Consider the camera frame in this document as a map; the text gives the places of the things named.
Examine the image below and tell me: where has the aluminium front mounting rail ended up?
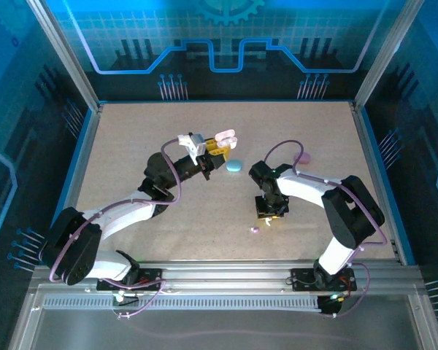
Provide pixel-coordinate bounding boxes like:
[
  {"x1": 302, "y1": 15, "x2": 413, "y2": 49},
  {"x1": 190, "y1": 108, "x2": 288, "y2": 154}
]
[{"x1": 32, "y1": 258, "x2": 424, "y2": 296}]

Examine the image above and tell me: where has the aluminium frame post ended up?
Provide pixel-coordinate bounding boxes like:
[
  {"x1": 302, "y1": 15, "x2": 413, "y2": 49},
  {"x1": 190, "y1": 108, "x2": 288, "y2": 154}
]
[
  {"x1": 24, "y1": 0, "x2": 104, "y2": 112},
  {"x1": 353, "y1": 0, "x2": 427, "y2": 112}
]

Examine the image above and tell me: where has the grey slotted cable duct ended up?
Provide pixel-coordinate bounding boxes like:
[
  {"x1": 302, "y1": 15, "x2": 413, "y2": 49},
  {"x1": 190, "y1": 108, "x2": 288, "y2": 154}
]
[{"x1": 42, "y1": 295, "x2": 324, "y2": 311}]

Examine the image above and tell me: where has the grey metal front tray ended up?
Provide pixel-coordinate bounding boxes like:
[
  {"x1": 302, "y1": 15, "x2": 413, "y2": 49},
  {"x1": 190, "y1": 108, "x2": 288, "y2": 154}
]
[{"x1": 9, "y1": 293, "x2": 438, "y2": 350}]

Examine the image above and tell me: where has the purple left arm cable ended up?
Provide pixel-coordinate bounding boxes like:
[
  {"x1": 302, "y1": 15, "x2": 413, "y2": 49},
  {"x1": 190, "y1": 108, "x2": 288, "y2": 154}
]
[{"x1": 49, "y1": 140, "x2": 185, "y2": 320}]

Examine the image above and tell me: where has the white earbud charging case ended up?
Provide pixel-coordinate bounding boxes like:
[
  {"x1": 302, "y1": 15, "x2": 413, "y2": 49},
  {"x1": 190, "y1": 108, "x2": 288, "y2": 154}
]
[{"x1": 214, "y1": 129, "x2": 239, "y2": 150}]

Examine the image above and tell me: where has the aluminium side rail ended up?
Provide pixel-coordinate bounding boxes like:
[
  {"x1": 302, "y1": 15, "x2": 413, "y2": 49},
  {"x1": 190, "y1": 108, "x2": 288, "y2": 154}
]
[
  {"x1": 351, "y1": 101, "x2": 406, "y2": 264},
  {"x1": 53, "y1": 103, "x2": 104, "y2": 227}
]

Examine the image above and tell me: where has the black control box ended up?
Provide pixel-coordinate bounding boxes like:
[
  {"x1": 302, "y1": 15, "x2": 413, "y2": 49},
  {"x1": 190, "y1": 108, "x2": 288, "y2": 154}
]
[{"x1": 318, "y1": 294, "x2": 347, "y2": 317}]

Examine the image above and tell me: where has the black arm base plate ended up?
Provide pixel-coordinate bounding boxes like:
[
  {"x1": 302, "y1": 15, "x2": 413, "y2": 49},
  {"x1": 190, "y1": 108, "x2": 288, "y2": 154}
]
[
  {"x1": 291, "y1": 268, "x2": 358, "y2": 292},
  {"x1": 96, "y1": 268, "x2": 164, "y2": 292}
]

